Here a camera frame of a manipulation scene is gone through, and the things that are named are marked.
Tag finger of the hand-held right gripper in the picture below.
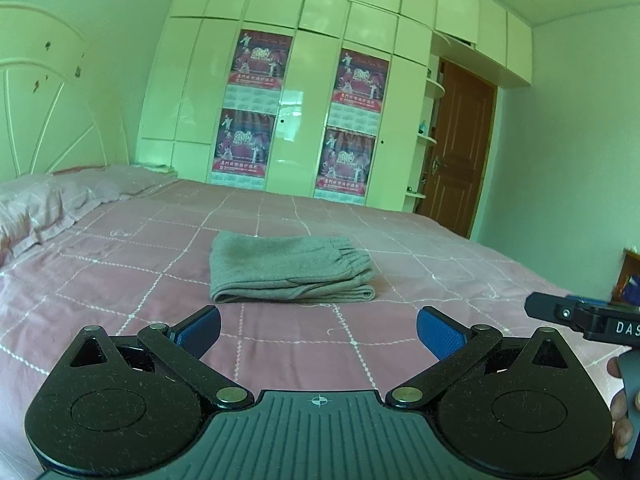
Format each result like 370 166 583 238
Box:
525 292 610 335

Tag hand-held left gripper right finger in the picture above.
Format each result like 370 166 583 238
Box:
386 306 576 410

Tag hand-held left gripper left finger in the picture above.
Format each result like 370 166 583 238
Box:
67 306 256 411

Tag grey pants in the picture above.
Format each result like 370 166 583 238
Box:
209 231 376 305

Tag person's right hand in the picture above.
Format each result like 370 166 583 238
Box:
606 356 635 461

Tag brown wooden furniture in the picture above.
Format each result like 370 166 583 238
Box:
619 249 640 306

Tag bed with pink checked sheet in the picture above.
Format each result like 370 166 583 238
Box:
0 165 640 480

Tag folded pale cloth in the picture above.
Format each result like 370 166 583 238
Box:
132 161 178 177

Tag brown wooden door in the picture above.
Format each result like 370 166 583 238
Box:
417 57 498 240

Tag pink pillow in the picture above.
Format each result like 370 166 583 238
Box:
0 165 178 266

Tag white corner shelf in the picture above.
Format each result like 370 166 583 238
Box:
404 55 446 213

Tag white wooden headboard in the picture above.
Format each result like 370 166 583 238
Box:
0 2 128 181

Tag white wardrobe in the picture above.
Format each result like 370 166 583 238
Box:
135 0 533 213

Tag red wall poster with calendar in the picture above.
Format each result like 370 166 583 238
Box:
314 127 376 206
327 49 390 131
227 29 292 108
211 107 277 191

